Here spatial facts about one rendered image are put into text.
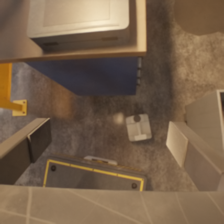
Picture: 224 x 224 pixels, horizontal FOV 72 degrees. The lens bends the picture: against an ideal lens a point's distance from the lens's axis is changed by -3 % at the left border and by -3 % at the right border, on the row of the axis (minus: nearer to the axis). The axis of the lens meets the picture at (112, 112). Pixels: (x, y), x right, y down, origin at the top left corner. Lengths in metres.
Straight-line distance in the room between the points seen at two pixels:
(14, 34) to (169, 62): 1.21
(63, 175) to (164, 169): 0.78
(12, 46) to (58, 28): 0.20
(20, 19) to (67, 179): 0.93
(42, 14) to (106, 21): 0.17
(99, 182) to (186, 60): 1.20
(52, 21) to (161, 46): 1.21
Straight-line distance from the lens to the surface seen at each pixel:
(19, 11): 0.66
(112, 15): 0.43
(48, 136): 0.17
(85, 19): 0.44
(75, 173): 1.14
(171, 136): 0.16
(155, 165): 1.39
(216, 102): 0.91
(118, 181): 1.08
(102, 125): 1.38
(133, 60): 0.64
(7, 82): 1.66
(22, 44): 0.58
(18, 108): 1.68
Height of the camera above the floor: 1.35
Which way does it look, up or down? 80 degrees down
